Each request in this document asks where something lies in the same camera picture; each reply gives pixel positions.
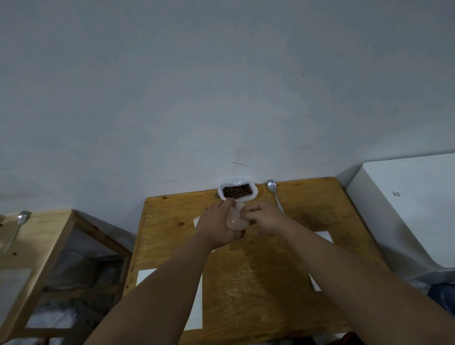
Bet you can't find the white appliance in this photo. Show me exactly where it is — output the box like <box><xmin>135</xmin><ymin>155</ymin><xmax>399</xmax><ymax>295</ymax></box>
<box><xmin>346</xmin><ymin>153</ymin><xmax>455</xmax><ymax>285</ymax></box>

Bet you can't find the person's right forearm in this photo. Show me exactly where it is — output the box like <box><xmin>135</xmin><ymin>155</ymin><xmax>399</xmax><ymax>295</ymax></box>
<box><xmin>281</xmin><ymin>220</ymin><xmax>455</xmax><ymax>345</ymax></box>

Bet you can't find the person's left hand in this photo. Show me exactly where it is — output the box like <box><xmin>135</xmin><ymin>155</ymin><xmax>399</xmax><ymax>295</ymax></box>
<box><xmin>195</xmin><ymin>198</ymin><xmax>246</xmax><ymax>249</ymax></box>

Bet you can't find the wooden side table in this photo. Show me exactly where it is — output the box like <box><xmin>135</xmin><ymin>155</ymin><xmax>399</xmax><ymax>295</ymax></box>
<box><xmin>0</xmin><ymin>210</ymin><xmax>133</xmax><ymax>345</ymax></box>

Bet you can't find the person's right hand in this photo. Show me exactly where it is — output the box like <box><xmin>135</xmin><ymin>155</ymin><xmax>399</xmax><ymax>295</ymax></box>
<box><xmin>243</xmin><ymin>201</ymin><xmax>293</xmax><ymax>236</ymax></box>

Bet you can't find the person's left forearm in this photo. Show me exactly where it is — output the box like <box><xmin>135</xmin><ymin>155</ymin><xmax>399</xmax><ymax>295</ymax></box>
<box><xmin>85</xmin><ymin>230</ymin><xmax>217</xmax><ymax>345</ymax></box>

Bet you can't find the white bag of coffee beans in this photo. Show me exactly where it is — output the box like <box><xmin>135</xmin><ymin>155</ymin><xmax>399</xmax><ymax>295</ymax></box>
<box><xmin>218</xmin><ymin>179</ymin><xmax>258</xmax><ymax>204</ymax></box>

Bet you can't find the small clear plastic bag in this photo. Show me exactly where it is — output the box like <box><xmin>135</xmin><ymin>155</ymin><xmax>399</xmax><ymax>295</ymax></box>
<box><xmin>226</xmin><ymin>203</ymin><xmax>256</xmax><ymax>231</ymax></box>

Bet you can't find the silver metal spoon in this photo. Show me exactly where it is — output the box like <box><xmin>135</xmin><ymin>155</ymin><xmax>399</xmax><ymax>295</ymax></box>
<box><xmin>3</xmin><ymin>211</ymin><xmax>32</xmax><ymax>254</ymax></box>
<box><xmin>266</xmin><ymin>179</ymin><xmax>285</xmax><ymax>214</ymax></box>

